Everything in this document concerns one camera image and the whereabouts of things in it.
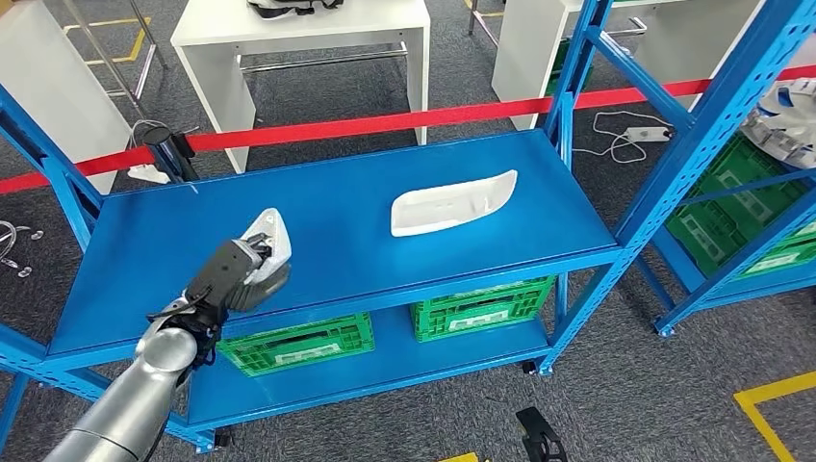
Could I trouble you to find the white table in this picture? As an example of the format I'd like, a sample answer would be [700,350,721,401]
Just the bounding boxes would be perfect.
[0,0,134,195]
[170,0,432,174]
[491,0,776,130]

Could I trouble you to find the black and white bag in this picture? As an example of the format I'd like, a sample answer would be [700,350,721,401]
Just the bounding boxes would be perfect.
[246,0,345,19]

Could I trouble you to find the white and blue robot shell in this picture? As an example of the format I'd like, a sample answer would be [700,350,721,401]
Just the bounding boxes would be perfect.
[739,76,816,170]

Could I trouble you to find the blue steel shelf rack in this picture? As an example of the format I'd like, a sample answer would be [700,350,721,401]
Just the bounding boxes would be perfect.
[634,130,816,337]
[0,0,816,455]

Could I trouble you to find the red barrier belt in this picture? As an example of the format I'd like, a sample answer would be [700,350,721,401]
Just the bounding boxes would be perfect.
[0,64,816,195]

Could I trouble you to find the black stanchion post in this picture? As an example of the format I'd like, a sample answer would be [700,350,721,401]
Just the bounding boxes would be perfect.
[140,125,201,184]

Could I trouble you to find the white floor adapter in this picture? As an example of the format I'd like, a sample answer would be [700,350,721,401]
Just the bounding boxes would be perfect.
[126,164,171,186]

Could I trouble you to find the white power strip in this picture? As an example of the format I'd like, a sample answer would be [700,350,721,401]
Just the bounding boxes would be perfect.
[625,124,673,142]

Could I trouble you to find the white power cable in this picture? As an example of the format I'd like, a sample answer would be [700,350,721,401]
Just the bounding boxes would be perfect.
[572,108,674,165]

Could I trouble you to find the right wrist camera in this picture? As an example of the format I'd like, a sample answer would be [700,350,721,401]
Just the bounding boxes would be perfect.
[515,406,569,462]

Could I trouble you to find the black stool chrome base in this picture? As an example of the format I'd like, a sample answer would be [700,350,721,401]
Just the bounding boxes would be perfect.
[0,220,44,279]

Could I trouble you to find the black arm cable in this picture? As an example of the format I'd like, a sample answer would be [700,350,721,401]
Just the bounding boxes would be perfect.
[146,287,219,372]

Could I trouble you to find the chrome steel frame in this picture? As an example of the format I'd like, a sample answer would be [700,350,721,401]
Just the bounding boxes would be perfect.
[64,0,168,118]
[468,0,649,47]
[239,40,411,74]

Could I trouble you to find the white plastic shell part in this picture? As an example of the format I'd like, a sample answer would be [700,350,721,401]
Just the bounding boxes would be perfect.
[390,169,519,239]

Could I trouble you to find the green plastic crate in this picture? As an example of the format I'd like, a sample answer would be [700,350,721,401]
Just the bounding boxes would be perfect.
[543,36,594,98]
[732,219,816,278]
[217,312,376,378]
[409,275,556,344]
[664,132,814,276]

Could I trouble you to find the white plastic shell part scribbled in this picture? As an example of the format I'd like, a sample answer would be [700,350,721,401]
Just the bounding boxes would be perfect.
[241,207,293,287]

